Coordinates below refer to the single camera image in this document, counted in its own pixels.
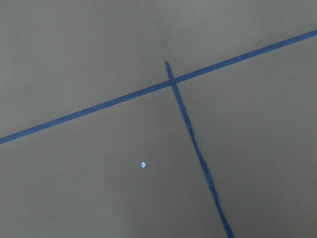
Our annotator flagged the small white foam crumb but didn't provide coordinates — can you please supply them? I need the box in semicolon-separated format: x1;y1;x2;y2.
140;161;147;169

